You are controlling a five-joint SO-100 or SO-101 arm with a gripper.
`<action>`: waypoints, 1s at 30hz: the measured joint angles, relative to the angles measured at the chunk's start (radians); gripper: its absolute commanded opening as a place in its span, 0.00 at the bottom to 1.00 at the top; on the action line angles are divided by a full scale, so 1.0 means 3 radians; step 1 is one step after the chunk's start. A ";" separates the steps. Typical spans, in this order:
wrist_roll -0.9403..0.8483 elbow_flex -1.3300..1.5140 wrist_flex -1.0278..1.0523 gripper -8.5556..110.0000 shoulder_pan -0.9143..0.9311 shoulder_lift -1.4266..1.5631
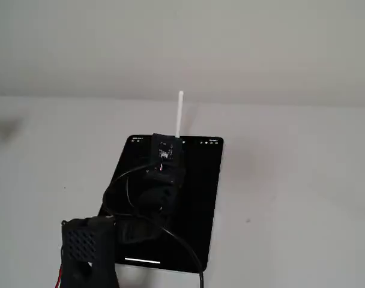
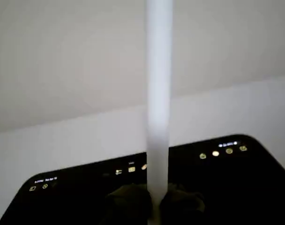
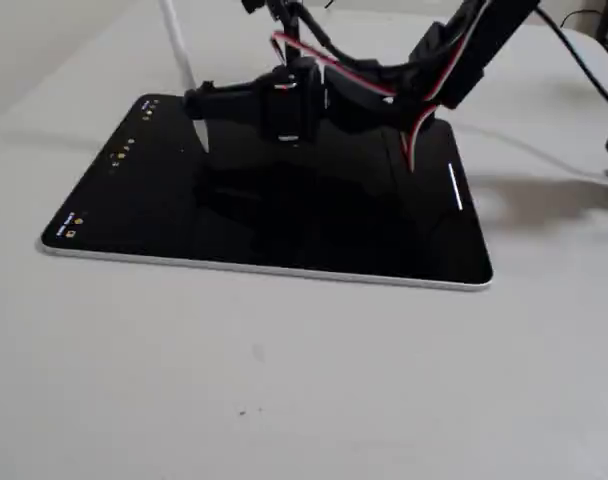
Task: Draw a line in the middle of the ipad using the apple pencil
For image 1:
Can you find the white stylus pencil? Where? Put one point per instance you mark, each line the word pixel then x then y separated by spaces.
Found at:
pixel 179 114

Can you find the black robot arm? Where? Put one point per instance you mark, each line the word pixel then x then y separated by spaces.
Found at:
pixel 80 243

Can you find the black tablet with silver edge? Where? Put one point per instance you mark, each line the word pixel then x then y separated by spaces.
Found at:
pixel 197 195

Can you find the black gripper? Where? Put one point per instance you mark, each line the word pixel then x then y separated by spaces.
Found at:
pixel 167 173

